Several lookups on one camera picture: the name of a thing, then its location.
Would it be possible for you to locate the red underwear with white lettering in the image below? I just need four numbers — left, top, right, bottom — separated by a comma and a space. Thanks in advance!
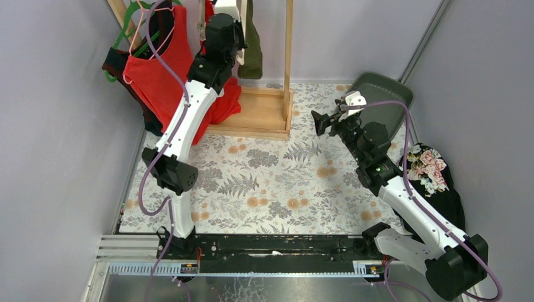
201, 0, 214, 54

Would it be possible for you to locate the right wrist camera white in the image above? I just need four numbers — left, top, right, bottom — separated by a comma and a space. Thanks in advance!
336, 91, 367, 121

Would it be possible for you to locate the grey plastic bin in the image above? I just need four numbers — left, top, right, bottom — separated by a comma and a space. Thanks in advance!
344, 72, 415, 138

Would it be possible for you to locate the olive green underwear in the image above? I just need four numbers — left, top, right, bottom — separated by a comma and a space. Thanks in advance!
237, 1, 263, 80

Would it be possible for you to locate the red tank top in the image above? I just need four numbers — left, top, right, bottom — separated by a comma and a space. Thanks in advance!
123, 6, 242, 145

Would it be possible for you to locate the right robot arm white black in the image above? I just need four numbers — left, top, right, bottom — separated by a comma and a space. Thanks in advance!
311, 111, 489, 301

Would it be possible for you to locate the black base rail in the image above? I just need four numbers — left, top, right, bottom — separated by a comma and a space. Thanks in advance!
156, 234, 404, 274

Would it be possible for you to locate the wooden clip hanger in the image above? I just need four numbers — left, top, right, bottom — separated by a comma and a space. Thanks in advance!
196, 0, 206, 42
236, 0, 248, 65

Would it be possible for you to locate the dark striped garment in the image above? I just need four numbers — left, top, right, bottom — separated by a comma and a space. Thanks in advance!
102, 1, 174, 137

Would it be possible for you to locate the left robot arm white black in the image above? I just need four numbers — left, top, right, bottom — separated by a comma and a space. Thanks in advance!
138, 13, 246, 250

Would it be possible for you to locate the pink wire hanger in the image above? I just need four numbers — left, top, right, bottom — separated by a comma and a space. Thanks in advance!
122, 0, 177, 86

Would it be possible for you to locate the wooden clothes rack stand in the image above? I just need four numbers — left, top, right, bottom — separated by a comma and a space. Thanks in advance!
206, 1, 294, 140

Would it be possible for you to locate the floral table cloth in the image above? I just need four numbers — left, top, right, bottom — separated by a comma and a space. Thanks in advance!
118, 82, 414, 235

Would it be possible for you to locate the green plastic hanger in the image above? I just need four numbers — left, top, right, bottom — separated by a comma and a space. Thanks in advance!
104, 0, 182, 82

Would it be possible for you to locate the black floral garment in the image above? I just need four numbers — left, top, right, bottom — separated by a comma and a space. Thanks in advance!
399, 143, 466, 231

